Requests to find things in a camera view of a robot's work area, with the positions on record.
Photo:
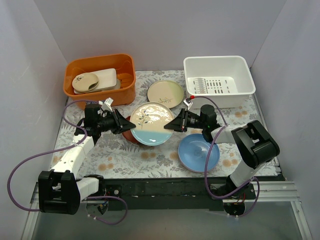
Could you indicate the floral patterned table mat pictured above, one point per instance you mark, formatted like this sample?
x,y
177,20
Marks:
x,y
114,157

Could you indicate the white rectangular dish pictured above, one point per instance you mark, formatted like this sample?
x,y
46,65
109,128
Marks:
x,y
107,81

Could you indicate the cream blue tree plate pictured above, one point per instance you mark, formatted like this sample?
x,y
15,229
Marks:
x,y
149,119

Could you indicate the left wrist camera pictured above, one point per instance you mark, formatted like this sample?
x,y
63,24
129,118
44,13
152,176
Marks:
x,y
106,105

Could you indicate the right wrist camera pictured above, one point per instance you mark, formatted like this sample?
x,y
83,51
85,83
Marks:
x,y
188,102

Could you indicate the white plastic bin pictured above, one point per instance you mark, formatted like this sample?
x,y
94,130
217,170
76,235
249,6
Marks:
x,y
226,80

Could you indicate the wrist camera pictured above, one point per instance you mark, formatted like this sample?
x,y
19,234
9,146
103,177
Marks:
x,y
188,102
106,105

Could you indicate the cream green twig plate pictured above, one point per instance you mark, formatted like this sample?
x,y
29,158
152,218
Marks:
x,y
166,92

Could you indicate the light blue plate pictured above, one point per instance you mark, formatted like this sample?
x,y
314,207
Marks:
x,y
193,151

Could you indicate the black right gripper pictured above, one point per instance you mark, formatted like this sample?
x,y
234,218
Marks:
x,y
184,120

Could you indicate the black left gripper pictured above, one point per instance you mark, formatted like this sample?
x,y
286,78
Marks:
x,y
117,121

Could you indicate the orange plastic tub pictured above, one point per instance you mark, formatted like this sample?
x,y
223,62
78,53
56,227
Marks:
x,y
125,70

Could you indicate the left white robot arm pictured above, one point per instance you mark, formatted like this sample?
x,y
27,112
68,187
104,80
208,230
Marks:
x,y
59,190

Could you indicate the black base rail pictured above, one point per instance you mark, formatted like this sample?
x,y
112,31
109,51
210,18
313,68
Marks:
x,y
160,194

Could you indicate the pink plate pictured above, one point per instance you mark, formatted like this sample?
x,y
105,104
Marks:
x,y
185,167

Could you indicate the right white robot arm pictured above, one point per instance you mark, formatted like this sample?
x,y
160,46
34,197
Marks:
x,y
254,143

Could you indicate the cream round plate with bird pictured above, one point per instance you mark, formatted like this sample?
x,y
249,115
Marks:
x,y
85,82

